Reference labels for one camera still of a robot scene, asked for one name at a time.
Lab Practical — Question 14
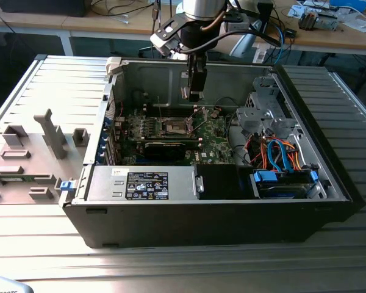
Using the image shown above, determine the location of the blue data wire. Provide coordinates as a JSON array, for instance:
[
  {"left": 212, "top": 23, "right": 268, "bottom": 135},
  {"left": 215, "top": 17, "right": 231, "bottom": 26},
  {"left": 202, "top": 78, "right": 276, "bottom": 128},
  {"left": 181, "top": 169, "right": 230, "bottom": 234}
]
[{"left": 267, "top": 139, "right": 290, "bottom": 174}]

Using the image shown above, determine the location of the finned CPU cooler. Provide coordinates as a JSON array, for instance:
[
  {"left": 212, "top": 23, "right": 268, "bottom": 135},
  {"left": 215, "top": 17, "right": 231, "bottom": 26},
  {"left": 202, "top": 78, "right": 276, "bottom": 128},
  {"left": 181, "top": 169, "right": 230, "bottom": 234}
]
[{"left": 298, "top": 9, "right": 318, "bottom": 31}]

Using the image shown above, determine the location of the silver power supply unit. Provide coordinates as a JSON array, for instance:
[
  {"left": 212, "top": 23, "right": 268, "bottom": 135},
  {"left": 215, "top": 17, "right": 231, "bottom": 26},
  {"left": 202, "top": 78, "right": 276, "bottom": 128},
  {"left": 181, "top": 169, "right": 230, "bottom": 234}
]
[{"left": 84, "top": 165, "right": 202, "bottom": 202}]

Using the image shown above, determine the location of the silver metal drive cage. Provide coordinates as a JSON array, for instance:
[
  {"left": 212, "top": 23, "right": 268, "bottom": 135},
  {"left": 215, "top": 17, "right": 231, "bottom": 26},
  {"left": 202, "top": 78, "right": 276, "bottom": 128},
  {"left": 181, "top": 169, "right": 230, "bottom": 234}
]
[{"left": 235, "top": 76, "right": 300, "bottom": 141}]

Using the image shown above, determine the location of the hard disk in blue carrier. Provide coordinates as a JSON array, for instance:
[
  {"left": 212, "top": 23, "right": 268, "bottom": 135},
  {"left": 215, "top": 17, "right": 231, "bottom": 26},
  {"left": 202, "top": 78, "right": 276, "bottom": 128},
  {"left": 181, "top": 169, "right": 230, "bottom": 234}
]
[{"left": 249, "top": 169, "right": 320, "bottom": 200}]

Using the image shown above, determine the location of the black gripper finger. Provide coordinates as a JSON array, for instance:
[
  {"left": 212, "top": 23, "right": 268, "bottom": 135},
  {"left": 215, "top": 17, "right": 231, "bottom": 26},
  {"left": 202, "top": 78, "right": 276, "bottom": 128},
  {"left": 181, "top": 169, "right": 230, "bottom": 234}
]
[{"left": 187, "top": 54, "right": 209, "bottom": 103}]

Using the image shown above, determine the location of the grey parts rack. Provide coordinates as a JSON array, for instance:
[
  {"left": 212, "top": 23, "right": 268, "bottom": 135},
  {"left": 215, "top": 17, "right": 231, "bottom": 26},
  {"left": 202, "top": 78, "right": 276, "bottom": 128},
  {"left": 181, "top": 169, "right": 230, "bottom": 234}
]
[{"left": 0, "top": 108, "right": 89, "bottom": 205}]

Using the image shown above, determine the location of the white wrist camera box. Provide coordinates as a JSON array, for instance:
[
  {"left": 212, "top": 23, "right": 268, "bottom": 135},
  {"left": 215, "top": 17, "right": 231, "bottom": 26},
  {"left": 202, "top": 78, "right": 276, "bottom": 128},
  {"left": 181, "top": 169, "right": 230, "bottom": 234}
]
[
  {"left": 149, "top": 16, "right": 185, "bottom": 58},
  {"left": 222, "top": 12, "right": 251, "bottom": 35}
]

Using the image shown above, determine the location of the wooden desk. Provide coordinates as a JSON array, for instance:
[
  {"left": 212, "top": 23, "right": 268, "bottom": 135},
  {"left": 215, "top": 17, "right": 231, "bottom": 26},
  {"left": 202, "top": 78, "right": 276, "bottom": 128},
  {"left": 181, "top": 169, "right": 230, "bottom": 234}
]
[
  {"left": 249, "top": 0, "right": 366, "bottom": 92},
  {"left": 0, "top": 0, "right": 184, "bottom": 57}
]

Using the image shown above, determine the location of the green motherboard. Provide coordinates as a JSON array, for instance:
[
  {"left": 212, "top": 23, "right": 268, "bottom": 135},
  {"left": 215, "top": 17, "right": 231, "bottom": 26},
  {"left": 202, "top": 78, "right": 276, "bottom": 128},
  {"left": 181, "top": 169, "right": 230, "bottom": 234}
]
[{"left": 112, "top": 105, "right": 242, "bottom": 167}]

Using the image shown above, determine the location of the metal socket cover frame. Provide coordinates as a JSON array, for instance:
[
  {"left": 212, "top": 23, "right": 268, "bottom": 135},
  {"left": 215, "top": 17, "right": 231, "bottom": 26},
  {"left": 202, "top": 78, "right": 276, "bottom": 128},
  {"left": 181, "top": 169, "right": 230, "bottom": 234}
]
[{"left": 187, "top": 107, "right": 209, "bottom": 137}]

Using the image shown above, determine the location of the orange power wire bundle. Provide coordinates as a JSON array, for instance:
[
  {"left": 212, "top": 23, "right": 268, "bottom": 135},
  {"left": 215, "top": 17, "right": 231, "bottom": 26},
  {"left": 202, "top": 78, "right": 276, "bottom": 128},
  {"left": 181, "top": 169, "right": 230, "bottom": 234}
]
[{"left": 248, "top": 139, "right": 304, "bottom": 172}]

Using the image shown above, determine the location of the CPU socket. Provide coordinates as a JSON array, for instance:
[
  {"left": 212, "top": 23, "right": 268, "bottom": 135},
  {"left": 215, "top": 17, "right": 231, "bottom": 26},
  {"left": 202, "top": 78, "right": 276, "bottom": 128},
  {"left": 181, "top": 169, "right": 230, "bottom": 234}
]
[{"left": 160, "top": 115, "right": 198, "bottom": 138}]

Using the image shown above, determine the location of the black open PC case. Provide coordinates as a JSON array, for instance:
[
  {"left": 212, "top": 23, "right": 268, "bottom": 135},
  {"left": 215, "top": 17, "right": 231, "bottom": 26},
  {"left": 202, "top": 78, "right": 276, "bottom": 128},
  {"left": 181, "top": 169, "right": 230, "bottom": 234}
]
[{"left": 58, "top": 56, "right": 366, "bottom": 250}]

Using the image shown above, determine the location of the pale teach pendant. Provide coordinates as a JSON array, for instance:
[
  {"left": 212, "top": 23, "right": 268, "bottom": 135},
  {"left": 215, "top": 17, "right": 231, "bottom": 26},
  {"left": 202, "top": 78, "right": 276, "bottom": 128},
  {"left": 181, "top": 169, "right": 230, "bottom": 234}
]
[{"left": 0, "top": 273, "right": 34, "bottom": 293}]

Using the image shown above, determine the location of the pale grey case latch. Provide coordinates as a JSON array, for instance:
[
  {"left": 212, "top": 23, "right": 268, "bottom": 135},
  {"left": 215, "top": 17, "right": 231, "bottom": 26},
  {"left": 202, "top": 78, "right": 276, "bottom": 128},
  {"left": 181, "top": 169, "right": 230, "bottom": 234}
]
[{"left": 106, "top": 56, "right": 131, "bottom": 76}]

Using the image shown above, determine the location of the green RAM stick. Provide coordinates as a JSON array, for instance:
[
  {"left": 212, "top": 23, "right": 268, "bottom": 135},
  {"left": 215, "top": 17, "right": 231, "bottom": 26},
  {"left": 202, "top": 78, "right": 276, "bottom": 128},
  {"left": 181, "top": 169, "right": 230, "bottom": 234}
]
[{"left": 0, "top": 176, "right": 27, "bottom": 184}]

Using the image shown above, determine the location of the silver metal bracket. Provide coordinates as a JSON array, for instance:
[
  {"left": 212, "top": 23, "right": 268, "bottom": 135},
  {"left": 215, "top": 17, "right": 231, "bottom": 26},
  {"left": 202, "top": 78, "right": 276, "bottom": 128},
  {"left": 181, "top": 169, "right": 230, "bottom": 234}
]
[{"left": 317, "top": 12, "right": 339, "bottom": 31}]

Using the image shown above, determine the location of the black plastic shroud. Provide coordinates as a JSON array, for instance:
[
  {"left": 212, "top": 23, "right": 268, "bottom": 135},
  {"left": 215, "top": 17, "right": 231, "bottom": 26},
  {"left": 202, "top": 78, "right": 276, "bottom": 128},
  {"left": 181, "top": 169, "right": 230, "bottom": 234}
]
[{"left": 198, "top": 164, "right": 254, "bottom": 201}]

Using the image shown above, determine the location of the black graphics card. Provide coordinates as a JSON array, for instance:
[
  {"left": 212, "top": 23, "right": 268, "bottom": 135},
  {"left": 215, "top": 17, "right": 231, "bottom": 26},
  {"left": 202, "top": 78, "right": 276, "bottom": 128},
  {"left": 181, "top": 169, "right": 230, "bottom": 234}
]
[{"left": 143, "top": 140, "right": 186, "bottom": 162}]

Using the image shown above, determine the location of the large black box device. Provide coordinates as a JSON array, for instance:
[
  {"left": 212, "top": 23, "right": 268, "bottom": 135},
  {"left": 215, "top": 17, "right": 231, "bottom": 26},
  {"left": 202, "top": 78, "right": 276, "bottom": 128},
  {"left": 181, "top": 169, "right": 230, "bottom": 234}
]
[{"left": 0, "top": 0, "right": 89, "bottom": 18}]

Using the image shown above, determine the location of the blue box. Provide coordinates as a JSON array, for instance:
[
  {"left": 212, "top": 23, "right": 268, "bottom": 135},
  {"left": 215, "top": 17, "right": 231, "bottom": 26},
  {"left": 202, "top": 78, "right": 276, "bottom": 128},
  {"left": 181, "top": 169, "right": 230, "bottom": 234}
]
[{"left": 329, "top": 0, "right": 366, "bottom": 13}]

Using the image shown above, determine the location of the small black box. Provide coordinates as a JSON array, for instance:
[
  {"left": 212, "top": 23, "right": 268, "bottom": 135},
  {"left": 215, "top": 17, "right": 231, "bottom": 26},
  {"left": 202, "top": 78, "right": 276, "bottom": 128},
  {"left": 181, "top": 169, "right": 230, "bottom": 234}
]
[{"left": 257, "top": 1, "right": 274, "bottom": 24}]

